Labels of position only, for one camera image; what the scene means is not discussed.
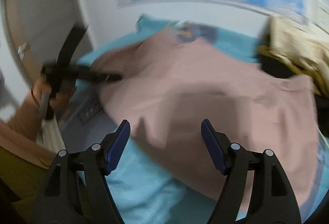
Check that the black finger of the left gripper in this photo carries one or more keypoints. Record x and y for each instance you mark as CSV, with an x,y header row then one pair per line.
x,y
87,74

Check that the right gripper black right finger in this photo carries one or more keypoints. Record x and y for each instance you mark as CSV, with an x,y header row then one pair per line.
x,y
256,189

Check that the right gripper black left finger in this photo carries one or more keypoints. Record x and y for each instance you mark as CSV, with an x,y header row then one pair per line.
x,y
75,188

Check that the pink zip jacket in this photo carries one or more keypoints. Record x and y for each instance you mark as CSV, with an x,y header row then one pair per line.
x,y
170,87

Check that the person's left forearm peach sleeve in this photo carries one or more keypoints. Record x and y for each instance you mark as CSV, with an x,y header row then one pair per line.
x,y
26,120

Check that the person's left hand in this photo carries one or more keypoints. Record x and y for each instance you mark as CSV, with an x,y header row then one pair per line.
x,y
61,100

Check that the grey wooden door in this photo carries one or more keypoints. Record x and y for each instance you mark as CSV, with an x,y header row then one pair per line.
x,y
37,30

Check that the teal patterned bed sheet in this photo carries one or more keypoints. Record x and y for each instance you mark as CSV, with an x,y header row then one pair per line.
x,y
143,191

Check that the cream yellow garment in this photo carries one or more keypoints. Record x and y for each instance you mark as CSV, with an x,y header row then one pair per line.
x,y
299,48

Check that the white wall socket panel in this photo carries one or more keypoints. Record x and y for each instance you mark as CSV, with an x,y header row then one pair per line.
x,y
320,15

